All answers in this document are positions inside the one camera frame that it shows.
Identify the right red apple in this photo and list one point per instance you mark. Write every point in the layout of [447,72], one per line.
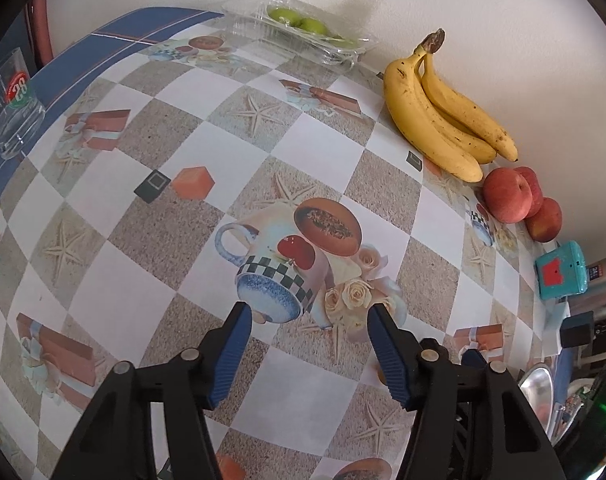
[546,224]

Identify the front red apple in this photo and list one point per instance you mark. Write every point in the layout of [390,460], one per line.
[507,195]

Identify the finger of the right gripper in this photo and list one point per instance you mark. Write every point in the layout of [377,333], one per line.
[473,358]

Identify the middle red apple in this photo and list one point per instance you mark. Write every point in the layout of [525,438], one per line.
[531,178]

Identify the yellow banana bunch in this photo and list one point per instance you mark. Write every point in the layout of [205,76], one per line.
[448,128]

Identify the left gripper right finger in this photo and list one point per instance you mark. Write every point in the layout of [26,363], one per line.
[469,424]

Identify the glass mug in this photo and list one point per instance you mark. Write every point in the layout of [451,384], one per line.
[21,112]

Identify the black power adapter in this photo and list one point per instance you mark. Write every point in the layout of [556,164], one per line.
[577,330]

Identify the white power strip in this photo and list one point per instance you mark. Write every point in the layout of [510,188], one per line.
[556,311]

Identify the teal plastic box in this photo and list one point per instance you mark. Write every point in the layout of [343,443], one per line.
[562,272]

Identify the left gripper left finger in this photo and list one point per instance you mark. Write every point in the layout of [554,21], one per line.
[113,438]

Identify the red apple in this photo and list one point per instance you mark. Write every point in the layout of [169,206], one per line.
[507,195]
[546,224]
[531,178]

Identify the clear container with green fruits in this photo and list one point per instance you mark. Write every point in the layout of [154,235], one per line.
[301,29]

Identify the patterned tablecloth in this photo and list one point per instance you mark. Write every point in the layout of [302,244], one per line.
[174,150]

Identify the steel kettle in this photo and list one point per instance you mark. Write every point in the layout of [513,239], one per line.
[594,299]

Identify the silver metal plate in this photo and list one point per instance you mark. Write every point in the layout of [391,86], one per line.
[537,386]

